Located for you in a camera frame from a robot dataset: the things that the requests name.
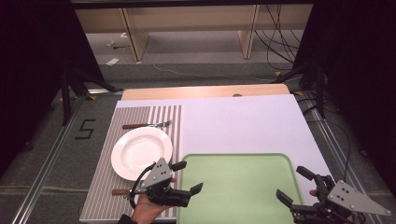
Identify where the striped grey placemat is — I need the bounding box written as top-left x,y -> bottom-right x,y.
78,105 -> 183,224

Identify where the light wooden desk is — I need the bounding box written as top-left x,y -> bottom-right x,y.
74,4 -> 314,63

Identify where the person's left hand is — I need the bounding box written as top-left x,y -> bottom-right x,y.
131,176 -> 177,224

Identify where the white plate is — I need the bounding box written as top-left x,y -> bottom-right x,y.
110,126 -> 174,182

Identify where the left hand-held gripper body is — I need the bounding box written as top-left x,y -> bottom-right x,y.
136,157 -> 192,208

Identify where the light wooden table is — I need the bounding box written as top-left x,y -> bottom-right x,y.
120,83 -> 291,101

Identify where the black metal stand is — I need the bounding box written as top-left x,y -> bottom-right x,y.
60,65 -> 124,126
274,57 -> 327,119

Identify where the green tray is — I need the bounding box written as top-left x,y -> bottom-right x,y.
176,152 -> 304,224

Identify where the fork with wooden handle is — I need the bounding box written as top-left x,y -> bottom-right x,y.
121,119 -> 173,131

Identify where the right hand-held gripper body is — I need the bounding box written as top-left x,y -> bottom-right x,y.
289,174 -> 392,224

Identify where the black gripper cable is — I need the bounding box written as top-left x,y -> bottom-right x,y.
127,162 -> 157,210

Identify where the thin black floor cable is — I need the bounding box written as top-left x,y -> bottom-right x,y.
302,98 -> 352,182

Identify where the knife with wooden handle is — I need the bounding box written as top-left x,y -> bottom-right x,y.
111,188 -> 135,197

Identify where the aluminium floor rail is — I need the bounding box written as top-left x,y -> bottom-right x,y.
302,91 -> 385,224
11,95 -> 89,224

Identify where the black curtain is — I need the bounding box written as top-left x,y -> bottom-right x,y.
0,0 -> 106,178
292,0 -> 396,190

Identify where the bundle of black cables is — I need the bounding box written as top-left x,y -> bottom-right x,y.
254,4 -> 304,71

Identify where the white table board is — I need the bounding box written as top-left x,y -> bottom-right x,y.
115,93 -> 332,207

